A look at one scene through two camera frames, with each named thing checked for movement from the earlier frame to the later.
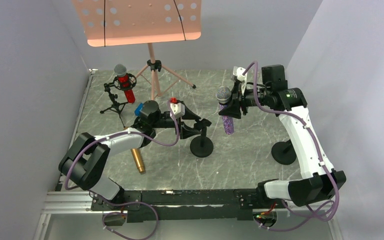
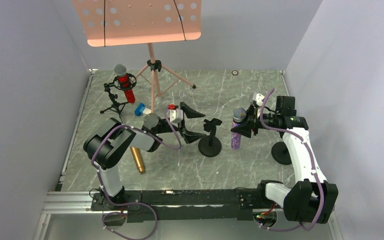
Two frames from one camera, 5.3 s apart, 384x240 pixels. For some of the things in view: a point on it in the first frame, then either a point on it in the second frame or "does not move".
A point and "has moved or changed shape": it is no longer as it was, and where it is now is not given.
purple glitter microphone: (223, 95) → (239, 114)
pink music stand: (108, 23) does not move
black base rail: (182, 205) does not move
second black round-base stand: (284, 153) does not move
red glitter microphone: (123, 81) does not move
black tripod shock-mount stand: (122, 83) does not move
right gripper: (239, 99) → (253, 120)
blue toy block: (139, 108) does not move
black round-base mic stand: (202, 146) has moved or changed shape
